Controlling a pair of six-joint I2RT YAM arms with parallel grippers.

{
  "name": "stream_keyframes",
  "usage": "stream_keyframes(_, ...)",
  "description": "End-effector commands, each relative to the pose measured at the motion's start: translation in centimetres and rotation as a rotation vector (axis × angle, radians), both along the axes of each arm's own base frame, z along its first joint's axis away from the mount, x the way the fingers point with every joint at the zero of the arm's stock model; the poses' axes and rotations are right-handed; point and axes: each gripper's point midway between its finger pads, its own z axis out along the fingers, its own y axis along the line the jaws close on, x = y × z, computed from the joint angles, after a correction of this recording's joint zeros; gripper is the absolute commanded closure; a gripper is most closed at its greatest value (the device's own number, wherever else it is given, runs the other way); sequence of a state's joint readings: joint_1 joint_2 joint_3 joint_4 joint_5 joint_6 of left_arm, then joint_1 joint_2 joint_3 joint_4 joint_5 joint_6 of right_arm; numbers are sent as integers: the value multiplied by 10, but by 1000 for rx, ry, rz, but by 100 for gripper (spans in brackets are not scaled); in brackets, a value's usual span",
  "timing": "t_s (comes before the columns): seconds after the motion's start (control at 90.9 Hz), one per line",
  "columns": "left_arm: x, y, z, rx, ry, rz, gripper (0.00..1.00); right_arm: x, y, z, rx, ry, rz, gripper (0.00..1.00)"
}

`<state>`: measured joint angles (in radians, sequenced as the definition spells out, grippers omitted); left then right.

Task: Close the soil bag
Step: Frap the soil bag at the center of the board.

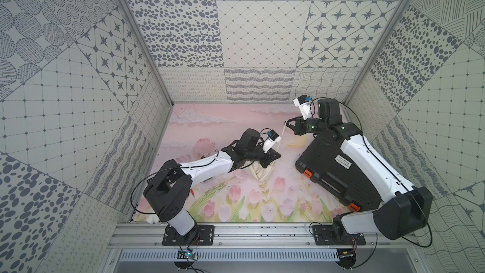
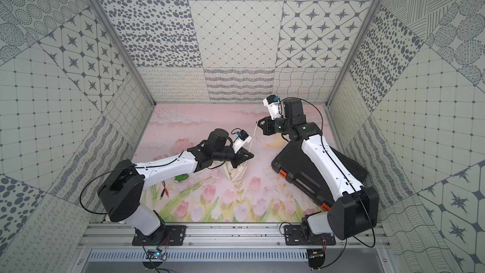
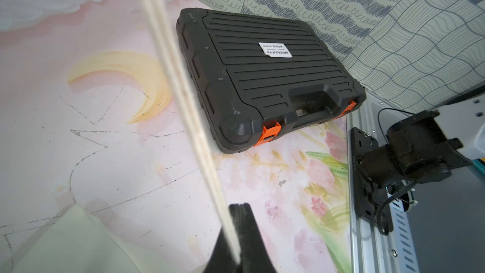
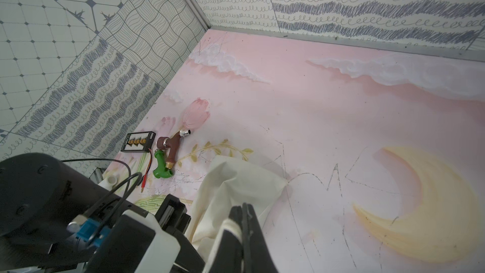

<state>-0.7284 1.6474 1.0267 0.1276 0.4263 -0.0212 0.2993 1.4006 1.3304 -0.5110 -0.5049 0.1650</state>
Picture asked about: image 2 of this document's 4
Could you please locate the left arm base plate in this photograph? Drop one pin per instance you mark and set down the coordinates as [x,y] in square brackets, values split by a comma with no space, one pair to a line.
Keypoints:
[167,235]

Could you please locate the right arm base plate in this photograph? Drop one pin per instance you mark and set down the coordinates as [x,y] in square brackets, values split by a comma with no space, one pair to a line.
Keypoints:
[296,235]

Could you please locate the red black wire leads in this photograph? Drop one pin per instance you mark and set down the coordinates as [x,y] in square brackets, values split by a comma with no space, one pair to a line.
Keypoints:
[164,192]

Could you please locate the aluminium rail frame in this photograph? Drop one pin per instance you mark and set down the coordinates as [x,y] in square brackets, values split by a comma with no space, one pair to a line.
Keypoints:
[228,235]

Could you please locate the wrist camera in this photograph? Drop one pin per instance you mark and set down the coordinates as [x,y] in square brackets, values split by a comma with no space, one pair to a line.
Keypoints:
[242,139]
[272,103]

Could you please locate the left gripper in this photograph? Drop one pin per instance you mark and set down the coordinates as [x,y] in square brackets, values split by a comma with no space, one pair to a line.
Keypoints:
[239,157]

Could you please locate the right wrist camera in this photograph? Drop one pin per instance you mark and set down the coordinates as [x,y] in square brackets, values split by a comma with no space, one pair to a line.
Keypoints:
[272,103]

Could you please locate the cream bag drawstring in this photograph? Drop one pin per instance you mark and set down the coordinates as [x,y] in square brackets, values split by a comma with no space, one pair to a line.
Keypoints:
[254,137]

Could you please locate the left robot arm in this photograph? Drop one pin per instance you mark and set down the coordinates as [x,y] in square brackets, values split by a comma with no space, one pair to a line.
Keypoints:
[121,192]

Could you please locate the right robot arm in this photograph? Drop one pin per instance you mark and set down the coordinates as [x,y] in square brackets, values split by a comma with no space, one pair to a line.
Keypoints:
[332,180]

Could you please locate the cream cloth soil bag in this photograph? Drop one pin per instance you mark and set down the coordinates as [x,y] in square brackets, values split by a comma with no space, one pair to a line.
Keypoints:
[234,174]

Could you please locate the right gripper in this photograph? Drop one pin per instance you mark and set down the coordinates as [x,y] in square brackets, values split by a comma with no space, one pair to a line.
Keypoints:
[268,126]

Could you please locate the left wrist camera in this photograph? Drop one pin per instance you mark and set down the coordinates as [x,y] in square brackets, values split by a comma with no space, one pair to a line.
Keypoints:
[242,139]

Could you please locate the green plastic pipe fitting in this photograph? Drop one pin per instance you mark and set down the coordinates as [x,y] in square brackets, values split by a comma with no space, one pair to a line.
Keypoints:
[181,178]

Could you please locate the black plastic tool case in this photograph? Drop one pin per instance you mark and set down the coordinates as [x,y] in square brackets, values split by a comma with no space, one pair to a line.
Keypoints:
[297,168]

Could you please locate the small circuit board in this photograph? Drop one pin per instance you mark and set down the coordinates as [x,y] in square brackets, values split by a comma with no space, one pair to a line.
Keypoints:
[156,255]

